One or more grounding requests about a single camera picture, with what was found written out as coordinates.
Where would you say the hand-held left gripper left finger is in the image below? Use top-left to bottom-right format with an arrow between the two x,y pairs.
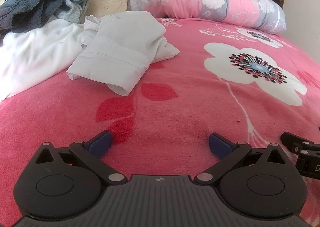
35,130 -> 128,185

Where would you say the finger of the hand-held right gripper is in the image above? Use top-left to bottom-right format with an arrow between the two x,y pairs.
280,132 -> 320,154

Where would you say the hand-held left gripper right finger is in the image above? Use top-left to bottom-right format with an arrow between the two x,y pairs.
194,132 -> 290,185

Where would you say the light grey shirt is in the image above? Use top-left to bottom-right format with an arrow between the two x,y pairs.
66,10 -> 180,96

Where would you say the white garment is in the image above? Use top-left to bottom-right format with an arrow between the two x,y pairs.
0,20 -> 100,101

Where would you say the light grey garment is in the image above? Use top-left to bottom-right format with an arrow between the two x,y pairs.
54,0 -> 92,24

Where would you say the dark grey garment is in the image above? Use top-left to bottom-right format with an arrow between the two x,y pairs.
0,0 -> 67,34

